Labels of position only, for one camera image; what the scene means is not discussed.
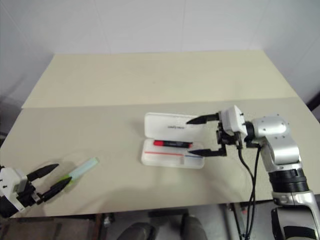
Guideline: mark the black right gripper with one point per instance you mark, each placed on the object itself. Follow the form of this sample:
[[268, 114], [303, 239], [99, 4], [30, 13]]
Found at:
[[228, 140]]

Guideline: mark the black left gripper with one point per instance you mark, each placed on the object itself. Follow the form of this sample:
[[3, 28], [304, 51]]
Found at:
[[28, 196]]

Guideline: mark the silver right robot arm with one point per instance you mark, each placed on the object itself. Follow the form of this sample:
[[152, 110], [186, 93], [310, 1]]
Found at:
[[275, 130]]

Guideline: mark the red and black marker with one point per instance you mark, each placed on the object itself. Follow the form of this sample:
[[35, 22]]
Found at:
[[170, 144]]

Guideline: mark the green marker with clear cap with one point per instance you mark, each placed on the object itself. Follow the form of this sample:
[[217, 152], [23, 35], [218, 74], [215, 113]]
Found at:
[[83, 167]]

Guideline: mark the white translucent pencil case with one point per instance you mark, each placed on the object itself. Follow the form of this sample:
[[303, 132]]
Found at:
[[165, 125]]

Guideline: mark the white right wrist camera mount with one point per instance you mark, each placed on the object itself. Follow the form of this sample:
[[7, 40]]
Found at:
[[231, 120]]

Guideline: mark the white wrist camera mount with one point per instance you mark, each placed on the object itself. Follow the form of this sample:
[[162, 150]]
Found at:
[[231, 120], [10, 180]]

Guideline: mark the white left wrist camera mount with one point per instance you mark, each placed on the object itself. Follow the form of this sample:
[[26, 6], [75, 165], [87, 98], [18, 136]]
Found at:
[[10, 180]]

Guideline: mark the metal table frame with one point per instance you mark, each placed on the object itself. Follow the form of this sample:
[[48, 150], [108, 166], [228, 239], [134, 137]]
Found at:
[[235, 220]]

